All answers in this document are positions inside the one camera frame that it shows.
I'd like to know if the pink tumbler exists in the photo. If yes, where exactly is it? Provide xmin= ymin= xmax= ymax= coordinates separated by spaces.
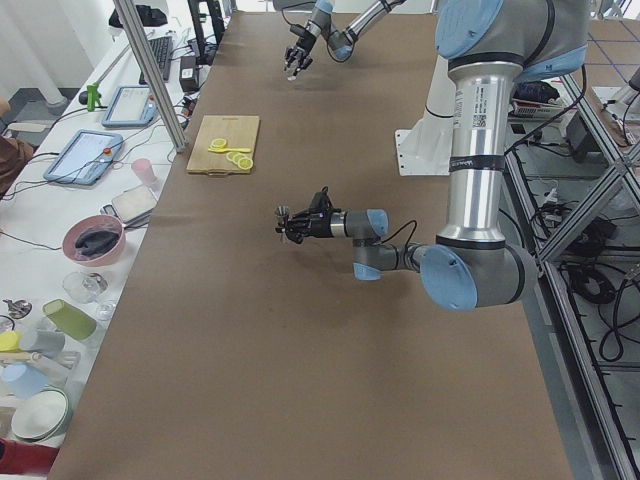
xmin=131 ymin=158 xmax=157 ymax=186

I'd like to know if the black keyboard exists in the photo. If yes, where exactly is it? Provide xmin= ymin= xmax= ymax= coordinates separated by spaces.
xmin=147 ymin=35 xmax=173 ymax=82

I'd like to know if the wine glass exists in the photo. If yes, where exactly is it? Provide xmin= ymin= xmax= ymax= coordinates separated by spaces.
xmin=62 ymin=271 xmax=117 ymax=322

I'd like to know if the pink bowl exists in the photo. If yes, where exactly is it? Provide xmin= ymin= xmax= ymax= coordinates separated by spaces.
xmin=62 ymin=215 xmax=126 ymax=267

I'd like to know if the silver kitchen scale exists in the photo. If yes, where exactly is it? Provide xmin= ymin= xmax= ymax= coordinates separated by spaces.
xmin=100 ymin=185 xmax=157 ymax=228

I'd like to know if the blue teach pendant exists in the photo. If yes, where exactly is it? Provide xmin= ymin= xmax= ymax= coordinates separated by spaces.
xmin=43 ymin=130 xmax=124 ymax=187
xmin=101 ymin=85 xmax=157 ymax=128

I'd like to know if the yellow plastic knife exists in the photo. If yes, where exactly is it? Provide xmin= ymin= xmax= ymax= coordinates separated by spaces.
xmin=208 ymin=147 xmax=252 ymax=153

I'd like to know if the blue teach pendant near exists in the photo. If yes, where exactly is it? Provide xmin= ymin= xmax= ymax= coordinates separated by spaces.
xmin=43 ymin=130 xmax=124 ymax=187

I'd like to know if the lemon slice near blade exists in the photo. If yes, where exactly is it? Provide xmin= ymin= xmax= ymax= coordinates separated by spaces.
xmin=209 ymin=138 xmax=228 ymax=148

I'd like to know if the grey cup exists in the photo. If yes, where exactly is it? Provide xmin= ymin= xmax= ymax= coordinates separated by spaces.
xmin=19 ymin=329 xmax=66 ymax=358

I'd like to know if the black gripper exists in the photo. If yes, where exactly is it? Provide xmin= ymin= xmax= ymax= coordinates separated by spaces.
xmin=275 ymin=192 xmax=345 ymax=244
xmin=284 ymin=20 xmax=320 ymax=76

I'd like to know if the middle lemon slice of row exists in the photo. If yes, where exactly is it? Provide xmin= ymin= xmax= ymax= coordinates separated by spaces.
xmin=231 ymin=154 xmax=245 ymax=165

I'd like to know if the black braided left cable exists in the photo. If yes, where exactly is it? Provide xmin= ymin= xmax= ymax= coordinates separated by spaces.
xmin=319 ymin=185 xmax=431 ymax=251

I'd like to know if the wooden cutting board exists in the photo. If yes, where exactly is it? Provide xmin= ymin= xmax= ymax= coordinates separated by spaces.
xmin=186 ymin=115 xmax=260 ymax=175

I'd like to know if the black right cable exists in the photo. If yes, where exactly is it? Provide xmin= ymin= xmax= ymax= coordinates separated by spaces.
xmin=276 ymin=0 xmax=314 ymax=39

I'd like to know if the dark grey cloth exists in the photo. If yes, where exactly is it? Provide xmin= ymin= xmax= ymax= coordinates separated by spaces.
xmin=74 ymin=229 xmax=120 ymax=259

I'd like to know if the green cup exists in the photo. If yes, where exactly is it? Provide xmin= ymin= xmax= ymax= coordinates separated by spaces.
xmin=42 ymin=299 xmax=97 ymax=341

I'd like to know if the lower lemon slice of row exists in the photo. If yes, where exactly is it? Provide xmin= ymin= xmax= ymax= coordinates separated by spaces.
xmin=237 ymin=156 xmax=253 ymax=171

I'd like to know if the wooden cup rack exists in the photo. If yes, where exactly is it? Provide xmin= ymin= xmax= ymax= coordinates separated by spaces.
xmin=1 ymin=351 xmax=81 ymax=383

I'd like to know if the clear glass measuring cup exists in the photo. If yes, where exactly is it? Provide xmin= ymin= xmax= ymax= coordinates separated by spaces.
xmin=287 ymin=69 xmax=299 ymax=82

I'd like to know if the white green bowl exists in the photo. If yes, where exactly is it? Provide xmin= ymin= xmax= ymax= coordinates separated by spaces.
xmin=11 ymin=388 xmax=72 ymax=442

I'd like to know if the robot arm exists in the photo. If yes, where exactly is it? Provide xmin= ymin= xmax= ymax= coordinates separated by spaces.
xmin=276 ymin=1 xmax=590 ymax=311
xmin=274 ymin=0 xmax=403 ymax=81

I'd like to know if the light blue cup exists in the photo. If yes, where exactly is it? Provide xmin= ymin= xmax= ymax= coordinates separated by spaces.
xmin=1 ymin=363 xmax=49 ymax=399

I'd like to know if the blue teach pendant far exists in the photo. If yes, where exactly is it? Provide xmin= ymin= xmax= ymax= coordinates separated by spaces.
xmin=101 ymin=85 xmax=157 ymax=128

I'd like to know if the aluminium frame post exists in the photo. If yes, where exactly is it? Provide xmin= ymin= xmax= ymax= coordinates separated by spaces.
xmin=113 ymin=0 xmax=187 ymax=153

